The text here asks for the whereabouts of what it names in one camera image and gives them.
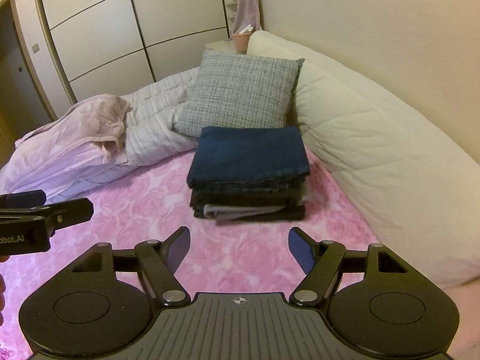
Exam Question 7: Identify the blue denim jeans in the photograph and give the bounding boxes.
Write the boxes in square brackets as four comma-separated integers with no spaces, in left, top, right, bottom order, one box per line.
[186,126,310,192]

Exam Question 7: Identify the person's left hand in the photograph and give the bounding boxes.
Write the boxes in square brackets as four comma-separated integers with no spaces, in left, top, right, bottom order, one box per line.
[0,256,10,326]

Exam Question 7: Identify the pink rose bedspread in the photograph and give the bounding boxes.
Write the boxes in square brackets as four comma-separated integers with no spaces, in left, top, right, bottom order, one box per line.
[0,145,480,360]

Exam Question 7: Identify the folded black grey clothes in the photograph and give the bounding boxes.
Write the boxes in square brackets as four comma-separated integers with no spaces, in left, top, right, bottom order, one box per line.
[190,182,309,222]

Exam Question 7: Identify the pink pillow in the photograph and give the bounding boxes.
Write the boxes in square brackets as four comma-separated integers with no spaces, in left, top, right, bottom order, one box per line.
[1,94,130,198]

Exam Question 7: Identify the wooden door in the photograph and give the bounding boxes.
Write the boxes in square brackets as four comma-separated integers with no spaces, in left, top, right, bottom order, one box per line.
[1,0,56,165]

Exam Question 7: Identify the cream padded headboard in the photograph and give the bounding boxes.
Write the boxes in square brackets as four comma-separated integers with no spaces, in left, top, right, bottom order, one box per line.
[247,31,479,288]

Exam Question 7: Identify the striped white quilt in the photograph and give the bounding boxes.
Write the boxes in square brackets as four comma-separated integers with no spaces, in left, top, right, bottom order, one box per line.
[74,67,203,168]

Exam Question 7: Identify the grey woven cushion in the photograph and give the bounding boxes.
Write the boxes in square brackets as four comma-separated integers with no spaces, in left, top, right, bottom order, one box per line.
[175,49,304,138]

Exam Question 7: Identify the white sliding wardrobe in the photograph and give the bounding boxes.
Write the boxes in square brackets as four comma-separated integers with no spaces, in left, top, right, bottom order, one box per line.
[37,0,230,102]

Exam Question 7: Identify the pink cup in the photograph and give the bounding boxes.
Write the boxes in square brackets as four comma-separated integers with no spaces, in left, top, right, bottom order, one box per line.
[232,33,251,54]

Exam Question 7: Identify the pink hanging towel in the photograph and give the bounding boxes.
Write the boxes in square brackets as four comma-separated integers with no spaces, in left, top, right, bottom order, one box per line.
[233,0,261,33]

